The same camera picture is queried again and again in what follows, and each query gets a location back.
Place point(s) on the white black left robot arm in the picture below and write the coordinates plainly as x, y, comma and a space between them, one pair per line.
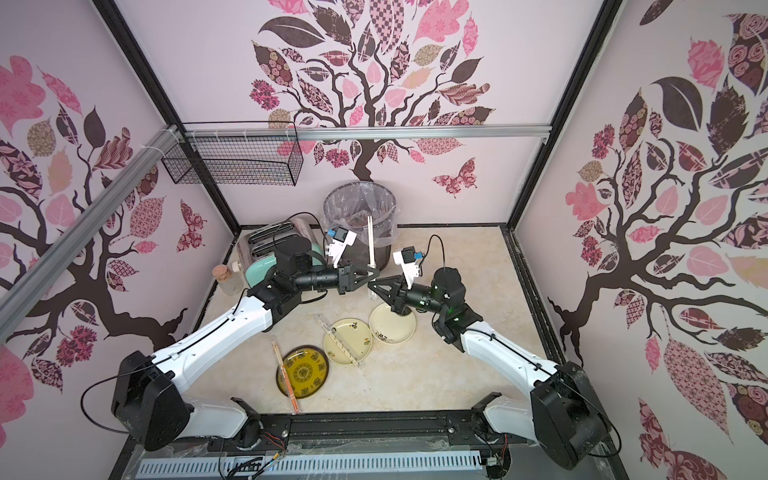
149, 398

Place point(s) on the wrapped chopsticks on middle plate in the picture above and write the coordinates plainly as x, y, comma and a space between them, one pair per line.
331, 333

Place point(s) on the aluminium frame bar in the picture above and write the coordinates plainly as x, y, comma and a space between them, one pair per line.
24, 295
372, 132

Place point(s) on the bare wooden chopsticks pair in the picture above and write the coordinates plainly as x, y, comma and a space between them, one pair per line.
371, 242

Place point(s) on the yellow black patterned plate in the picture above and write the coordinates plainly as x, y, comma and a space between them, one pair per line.
307, 368

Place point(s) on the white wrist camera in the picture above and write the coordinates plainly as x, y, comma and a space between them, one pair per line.
340, 239
409, 260

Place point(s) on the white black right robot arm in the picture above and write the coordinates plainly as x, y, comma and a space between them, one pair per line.
562, 415

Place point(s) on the cream plate right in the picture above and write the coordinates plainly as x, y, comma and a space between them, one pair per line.
390, 328

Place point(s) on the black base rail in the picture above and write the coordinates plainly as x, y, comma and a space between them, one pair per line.
352, 433

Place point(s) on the black mesh trash bin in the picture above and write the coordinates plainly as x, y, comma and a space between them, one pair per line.
358, 253

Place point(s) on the cream plate middle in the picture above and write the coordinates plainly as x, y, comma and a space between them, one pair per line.
357, 336

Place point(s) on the clear plastic bin liner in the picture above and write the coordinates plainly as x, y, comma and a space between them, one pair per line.
349, 205

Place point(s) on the cream plate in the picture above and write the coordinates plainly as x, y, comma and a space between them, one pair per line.
357, 336
390, 328

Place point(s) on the red wrapped chopsticks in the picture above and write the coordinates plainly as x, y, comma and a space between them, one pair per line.
286, 380

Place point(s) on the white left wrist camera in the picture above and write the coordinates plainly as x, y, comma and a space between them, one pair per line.
340, 239

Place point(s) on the aluminium frame bar rear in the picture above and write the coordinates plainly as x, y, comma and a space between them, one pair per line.
372, 132

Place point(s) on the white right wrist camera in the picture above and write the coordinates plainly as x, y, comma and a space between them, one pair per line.
409, 260

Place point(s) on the white slotted cable duct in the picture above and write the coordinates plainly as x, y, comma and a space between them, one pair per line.
310, 465

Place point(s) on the aluminium frame bar left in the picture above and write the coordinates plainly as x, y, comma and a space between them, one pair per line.
24, 295

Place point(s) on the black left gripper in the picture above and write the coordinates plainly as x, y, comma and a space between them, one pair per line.
349, 278

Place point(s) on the black wire wall basket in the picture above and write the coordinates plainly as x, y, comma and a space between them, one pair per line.
258, 152

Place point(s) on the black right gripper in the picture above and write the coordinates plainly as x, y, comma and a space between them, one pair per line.
401, 296

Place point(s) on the mint green toaster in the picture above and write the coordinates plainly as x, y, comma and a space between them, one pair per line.
264, 252

